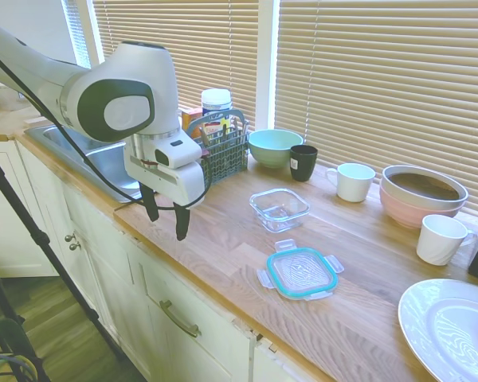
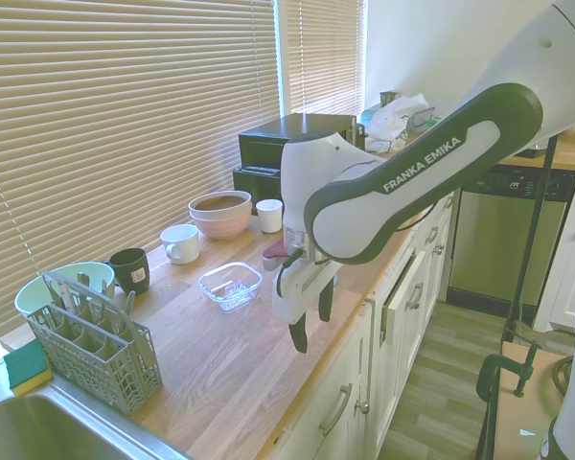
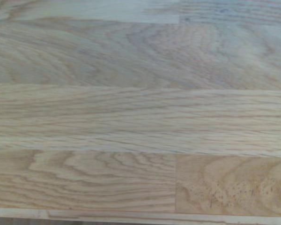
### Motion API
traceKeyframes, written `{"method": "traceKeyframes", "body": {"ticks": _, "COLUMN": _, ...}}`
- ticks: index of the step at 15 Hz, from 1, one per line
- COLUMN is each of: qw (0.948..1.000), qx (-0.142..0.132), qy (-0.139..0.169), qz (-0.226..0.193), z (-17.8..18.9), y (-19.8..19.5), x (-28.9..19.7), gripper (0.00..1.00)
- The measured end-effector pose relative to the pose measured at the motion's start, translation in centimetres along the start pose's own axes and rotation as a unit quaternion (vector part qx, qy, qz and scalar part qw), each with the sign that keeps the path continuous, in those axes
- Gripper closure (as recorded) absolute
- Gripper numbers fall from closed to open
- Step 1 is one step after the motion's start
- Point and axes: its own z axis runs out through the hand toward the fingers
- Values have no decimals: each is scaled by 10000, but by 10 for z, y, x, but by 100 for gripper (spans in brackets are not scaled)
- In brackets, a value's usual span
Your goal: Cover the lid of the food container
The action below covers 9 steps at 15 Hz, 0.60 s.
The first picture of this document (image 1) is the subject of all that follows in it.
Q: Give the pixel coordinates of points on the white canister with blue label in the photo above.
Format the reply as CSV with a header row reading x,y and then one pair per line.
x,y
216,101

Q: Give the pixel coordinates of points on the clear lid with teal seal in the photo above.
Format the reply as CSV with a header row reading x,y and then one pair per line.
x,y
300,270

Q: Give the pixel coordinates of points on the light green bowl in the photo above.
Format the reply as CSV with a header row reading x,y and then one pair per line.
x,y
275,149

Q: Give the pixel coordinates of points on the stainless steel double sink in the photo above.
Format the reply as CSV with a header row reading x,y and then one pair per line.
x,y
107,163

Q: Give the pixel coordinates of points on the grey plastic cutlery basket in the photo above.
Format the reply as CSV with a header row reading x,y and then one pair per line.
x,y
227,159

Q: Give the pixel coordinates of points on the white side window blind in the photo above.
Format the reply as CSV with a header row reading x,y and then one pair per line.
x,y
77,36

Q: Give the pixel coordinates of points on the white mug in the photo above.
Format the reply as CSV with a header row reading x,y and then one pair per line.
x,y
436,242
352,185

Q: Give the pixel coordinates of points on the wide beige window blind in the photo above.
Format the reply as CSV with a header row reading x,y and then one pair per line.
x,y
382,79

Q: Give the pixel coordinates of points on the dark green metal frame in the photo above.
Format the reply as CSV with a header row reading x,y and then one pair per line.
x,y
16,342

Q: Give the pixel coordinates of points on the narrow beige window blind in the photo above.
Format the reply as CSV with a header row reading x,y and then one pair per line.
x,y
207,47

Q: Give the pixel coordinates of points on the black tripod stand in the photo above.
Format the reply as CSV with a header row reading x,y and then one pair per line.
x,y
32,227

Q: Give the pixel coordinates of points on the white dinner plate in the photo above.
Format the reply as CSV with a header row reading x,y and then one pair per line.
x,y
446,330

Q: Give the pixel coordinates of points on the silver metal utensil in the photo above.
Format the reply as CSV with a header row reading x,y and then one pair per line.
x,y
245,127

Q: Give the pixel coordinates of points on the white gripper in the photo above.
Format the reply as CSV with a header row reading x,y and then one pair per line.
x,y
183,185

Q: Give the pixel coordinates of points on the orange cardboard box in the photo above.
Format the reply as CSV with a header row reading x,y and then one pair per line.
x,y
191,118

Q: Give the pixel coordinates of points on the white kitchen cabinet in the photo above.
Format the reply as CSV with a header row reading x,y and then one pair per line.
x,y
123,278

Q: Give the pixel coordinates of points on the square glass food container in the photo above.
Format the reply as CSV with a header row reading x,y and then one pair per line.
x,y
279,211

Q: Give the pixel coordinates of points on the pink bowl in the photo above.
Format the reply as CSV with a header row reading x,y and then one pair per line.
x,y
406,217

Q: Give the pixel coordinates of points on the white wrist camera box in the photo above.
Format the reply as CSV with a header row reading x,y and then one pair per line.
x,y
179,153

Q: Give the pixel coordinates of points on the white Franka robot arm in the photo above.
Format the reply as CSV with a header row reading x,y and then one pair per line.
x,y
115,79

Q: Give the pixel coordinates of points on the metal cabinet knob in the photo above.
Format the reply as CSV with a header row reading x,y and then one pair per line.
x,y
75,246
69,238

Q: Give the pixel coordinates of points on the black cup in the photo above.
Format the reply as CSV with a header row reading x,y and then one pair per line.
x,y
302,165

